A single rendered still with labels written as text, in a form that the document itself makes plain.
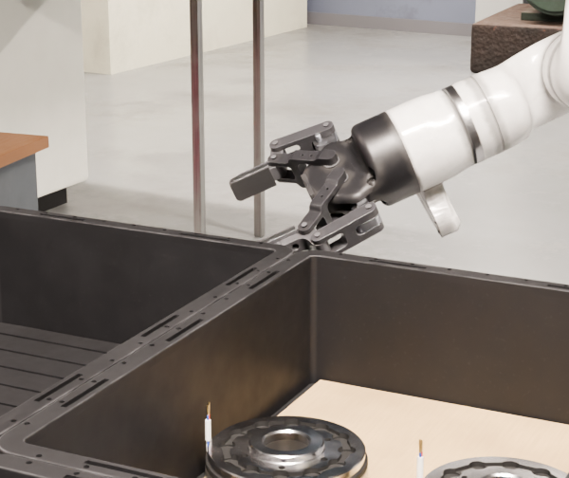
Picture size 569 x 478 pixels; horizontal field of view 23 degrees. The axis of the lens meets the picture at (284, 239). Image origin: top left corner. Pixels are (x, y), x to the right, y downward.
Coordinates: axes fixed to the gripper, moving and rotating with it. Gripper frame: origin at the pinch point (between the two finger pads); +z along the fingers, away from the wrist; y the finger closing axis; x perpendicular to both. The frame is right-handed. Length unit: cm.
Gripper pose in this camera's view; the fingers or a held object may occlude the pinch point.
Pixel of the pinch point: (250, 219)
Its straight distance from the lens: 117.4
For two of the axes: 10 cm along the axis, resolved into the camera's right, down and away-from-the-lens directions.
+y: 2.5, 6.0, -7.6
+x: 3.2, 6.9, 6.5
